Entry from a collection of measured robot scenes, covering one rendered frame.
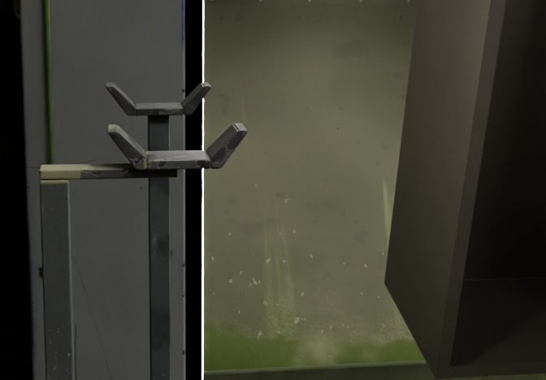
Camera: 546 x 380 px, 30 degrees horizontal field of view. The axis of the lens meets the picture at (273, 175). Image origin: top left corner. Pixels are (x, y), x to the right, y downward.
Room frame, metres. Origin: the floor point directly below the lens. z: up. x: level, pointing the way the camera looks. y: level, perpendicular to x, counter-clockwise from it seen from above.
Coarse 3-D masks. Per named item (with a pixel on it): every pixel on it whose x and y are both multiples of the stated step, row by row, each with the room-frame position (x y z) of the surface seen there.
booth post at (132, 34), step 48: (96, 0) 1.13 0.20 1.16; (144, 0) 1.14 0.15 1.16; (96, 48) 1.13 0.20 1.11; (144, 48) 1.14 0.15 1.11; (96, 96) 1.13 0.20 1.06; (144, 96) 1.14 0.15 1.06; (96, 144) 1.13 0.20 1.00; (144, 144) 1.14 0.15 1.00; (96, 192) 1.13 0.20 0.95; (144, 192) 1.14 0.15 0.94; (96, 240) 1.13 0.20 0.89; (144, 240) 1.14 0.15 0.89; (96, 288) 1.13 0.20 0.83; (144, 288) 1.14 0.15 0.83; (96, 336) 1.13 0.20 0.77; (144, 336) 1.14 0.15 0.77
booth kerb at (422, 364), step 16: (272, 368) 2.47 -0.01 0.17; (288, 368) 2.48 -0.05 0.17; (304, 368) 2.48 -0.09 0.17; (320, 368) 2.49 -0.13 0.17; (336, 368) 2.49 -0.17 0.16; (352, 368) 2.50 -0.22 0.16; (368, 368) 2.51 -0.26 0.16; (384, 368) 2.51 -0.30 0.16; (400, 368) 2.52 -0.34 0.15; (416, 368) 2.53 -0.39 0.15
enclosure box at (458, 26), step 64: (448, 0) 1.79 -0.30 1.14; (512, 0) 1.99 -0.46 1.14; (448, 64) 1.77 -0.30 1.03; (512, 64) 2.02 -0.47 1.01; (448, 128) 1.75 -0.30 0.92; (512, 128) 2.05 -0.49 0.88; (448, 192) 1.73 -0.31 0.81; (512, 192) 2.08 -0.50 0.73; (448, 256) 1.71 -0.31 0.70; (512, 256) 2.12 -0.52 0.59; (448, 320) 1.72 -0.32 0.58; (512, 320) 1.96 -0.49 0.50
